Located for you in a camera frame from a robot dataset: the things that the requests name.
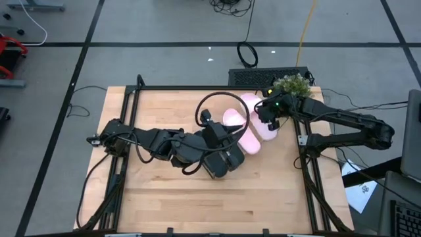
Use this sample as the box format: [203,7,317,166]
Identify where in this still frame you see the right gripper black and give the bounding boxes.
[257,87,299,132]

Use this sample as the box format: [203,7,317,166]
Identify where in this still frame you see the pink slide sandal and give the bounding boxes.
[222,108,262,155]
[239,93,280,142]

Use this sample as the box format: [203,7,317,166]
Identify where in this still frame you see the green potted plant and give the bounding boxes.
[272,74,312,99]

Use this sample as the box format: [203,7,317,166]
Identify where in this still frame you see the black perforated computer case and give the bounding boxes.
[228,66,312,88]

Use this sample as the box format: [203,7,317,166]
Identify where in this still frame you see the black desk bar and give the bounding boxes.
[341,156,403,188]

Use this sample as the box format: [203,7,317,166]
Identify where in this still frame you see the white paper sheet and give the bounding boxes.
[341,159,379,215]

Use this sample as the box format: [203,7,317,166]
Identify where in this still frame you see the dark grey desk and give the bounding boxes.
[378,170,421,237]

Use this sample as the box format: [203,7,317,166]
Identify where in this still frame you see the grey monitor back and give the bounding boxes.
[399,88,421,184]

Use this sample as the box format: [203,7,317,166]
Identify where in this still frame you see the black keyboard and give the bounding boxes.
[389,199,421,237]

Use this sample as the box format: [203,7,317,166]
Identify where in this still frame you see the short grey stand foot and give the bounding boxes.
[0,78,26,89]

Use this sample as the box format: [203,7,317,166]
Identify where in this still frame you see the long grey stand foot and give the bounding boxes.
[6,0,66,13]

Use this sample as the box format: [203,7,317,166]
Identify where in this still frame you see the red cart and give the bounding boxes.
[0,33,29,80]

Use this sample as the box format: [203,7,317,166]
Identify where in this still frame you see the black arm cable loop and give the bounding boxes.
[195,91,251,146]

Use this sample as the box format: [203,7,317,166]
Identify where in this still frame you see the black metal table frame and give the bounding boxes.
[77,74,355,237]

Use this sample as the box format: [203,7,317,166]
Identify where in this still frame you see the black coiled floor cable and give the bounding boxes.
[236,0,259,69]

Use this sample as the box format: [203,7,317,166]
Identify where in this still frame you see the tangled black cables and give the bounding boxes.
[209,0,254,17]

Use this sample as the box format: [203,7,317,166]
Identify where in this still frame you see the black arm base cable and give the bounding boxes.
[76,153,112,228]

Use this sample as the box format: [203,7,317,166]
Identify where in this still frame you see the white floor cable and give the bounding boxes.
[19,0,49,46]

